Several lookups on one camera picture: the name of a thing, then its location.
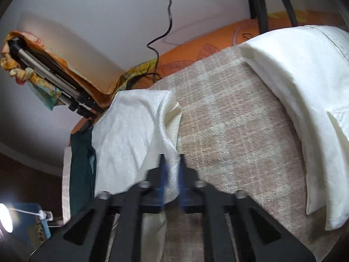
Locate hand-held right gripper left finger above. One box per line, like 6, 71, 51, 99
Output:
29, 153, 167, 262

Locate folded white cloth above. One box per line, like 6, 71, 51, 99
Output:
239, 25, 349, 231

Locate black cable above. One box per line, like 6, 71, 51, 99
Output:
130, 0, 180, 89

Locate cream satin garment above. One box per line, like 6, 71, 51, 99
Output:
91, 90, 183, 262

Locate beige checkered blanket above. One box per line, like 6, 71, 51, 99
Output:
62, 45, 349, 262

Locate dark green cloth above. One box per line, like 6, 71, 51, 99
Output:
69, 128, 96, 219

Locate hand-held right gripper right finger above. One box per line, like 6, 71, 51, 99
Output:
178, 154, 317, 262

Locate silver and black tripod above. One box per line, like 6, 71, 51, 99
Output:
7, 38, 105, 119

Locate black tripod legs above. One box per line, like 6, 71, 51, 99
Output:
243, 0, 299, 34

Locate white lamp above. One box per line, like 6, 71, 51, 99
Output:
0, 202, 53, 234

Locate orange leaf-print bedsheet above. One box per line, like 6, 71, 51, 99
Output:
71, 10, 339, 135

